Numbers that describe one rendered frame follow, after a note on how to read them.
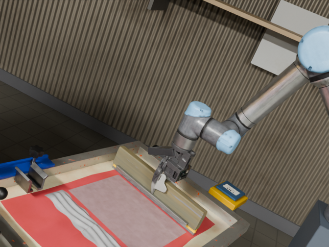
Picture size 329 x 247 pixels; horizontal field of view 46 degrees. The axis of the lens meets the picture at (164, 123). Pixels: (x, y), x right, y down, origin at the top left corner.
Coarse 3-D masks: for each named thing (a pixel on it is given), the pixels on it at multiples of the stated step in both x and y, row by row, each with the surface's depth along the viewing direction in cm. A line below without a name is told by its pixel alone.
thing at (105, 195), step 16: (96, 176) 140; (112, 176) 143; (48, 192) 122; (80, 192) 128; (96, 192) 131; (112, 192) 135; (128, 192) 138; (16, 208) 111; (32, 208) 113; (48, 208) 116; (96, 208) 124; (112, 208) 127; (128, 208) 130; (32, 224) 107; (48, 224) 110; (64, 224) 112; (96, 224) 117; (48, 240) 105
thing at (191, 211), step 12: (120, 156) 144; (132, 156) 142; (132, 168) 142; (144, 168) 138; (144, 180) 139; (156, 192) 136; (168, 192) 133; (180, 192) 132; (168, 204) 133; (180, 204) 131; (192, 204) 128; (192, 216) 128; (204, 216) 128; (192, 228) 128
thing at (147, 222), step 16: (144, 208) 133; (112, 224) 120; (128, 224) 123; (144, 224) 126; (160, 224) 129; (176, 224) 132; (208, 224) 139; (64, 240) 107; (80, 240) 109; (128, 240) 116; (144, 240) 119; (160, 240) 122; (176, 240) 124
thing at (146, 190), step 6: (120, 168) 143; (126, 174) 142; (132, 180) 140; (138, 186) 139; (144, 186) 139; (150, 192) 137; (156, 198) 135; (162, 204) 133; (168, 210) 132; (174, 216) 131; (180, 216) 131; (186, 222) 129
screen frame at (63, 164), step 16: (128, 144) 162; (64, 160) 134; (80, 160) 138; (96, 160) 146; (160, 160) 160; (192, 192) 151; (208, 208) 148; (224, 208) 145; (0, 224) 98; (240, 224) 140; (16, 240) 96; (224, 240) 128
